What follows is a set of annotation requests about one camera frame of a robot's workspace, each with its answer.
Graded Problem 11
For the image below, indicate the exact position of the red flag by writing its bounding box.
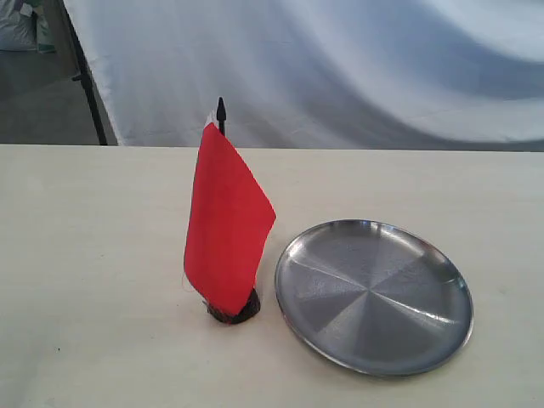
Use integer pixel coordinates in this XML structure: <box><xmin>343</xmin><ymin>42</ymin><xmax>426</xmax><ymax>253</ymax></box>
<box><xmin>184</xmin><ymin>100</ymin><xmax>276</xmax><ymax>315</ymax></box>

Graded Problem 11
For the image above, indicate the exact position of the black round flag base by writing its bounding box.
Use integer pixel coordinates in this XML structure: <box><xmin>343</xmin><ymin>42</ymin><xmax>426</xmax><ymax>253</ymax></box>
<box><xmin>206</xmin><ymin>289</ymin><xmax>261</xmax><ymax>326</ymax></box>

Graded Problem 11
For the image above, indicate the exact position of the round stainless steel plate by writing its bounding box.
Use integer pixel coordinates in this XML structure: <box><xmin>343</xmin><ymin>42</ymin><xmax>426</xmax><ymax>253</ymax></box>
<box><xmin>275</xmin><ymin>219</ymin><xmax>474</xmax><ymax>377</ymax></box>

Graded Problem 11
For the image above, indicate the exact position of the white backdrop cloth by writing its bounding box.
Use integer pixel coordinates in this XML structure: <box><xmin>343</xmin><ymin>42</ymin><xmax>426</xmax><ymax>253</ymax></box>
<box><xmin>65</xmin><ymin>1</ymin><xmax>543</xmax><ymax>150</ymax></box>

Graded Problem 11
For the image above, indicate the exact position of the black backdrop stand pole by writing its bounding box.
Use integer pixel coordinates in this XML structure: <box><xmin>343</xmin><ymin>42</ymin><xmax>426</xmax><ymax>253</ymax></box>
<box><xmin>60</xmin><ymin>1</ymin><xmax>108</xmax><ymax>146</ymax></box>

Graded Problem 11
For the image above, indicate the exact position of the white sack in background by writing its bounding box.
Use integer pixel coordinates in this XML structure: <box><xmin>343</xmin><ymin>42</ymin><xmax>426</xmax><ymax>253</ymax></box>
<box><xmin>1</xmin><ymin>0</ymin><xmax>55</xmax><ymax>54</ymax></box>

